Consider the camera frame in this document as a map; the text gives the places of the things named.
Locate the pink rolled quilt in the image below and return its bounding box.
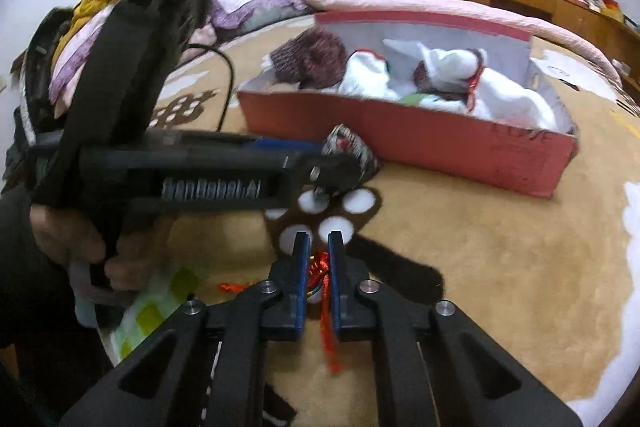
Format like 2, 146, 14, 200
303, 0, 623, 88

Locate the clothes pile by bed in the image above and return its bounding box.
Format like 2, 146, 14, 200
14, 0, 121, 150

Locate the white sock red trim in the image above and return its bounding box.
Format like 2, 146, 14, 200
336, 50, 399, 101

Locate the person left hand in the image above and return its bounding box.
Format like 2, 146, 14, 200
29, 205, 175, 291

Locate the purple pillow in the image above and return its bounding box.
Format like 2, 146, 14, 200
208, 0, 314, 40

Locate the white towel roll maroon band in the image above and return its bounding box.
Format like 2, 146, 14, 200
383, 38, 559, 132

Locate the red cardboard shoe box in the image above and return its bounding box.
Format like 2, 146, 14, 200
238, 11, 579, 199

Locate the small patterned pouch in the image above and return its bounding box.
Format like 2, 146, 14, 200
322, 124, 381, 186

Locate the maroon knit item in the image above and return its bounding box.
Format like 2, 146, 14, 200
269, 26, 348, 89

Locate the clutter on right cabinet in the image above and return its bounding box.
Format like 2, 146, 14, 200
570, 0, 639, 33

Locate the black cable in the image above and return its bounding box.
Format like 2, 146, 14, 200
186, 42, 237, 134

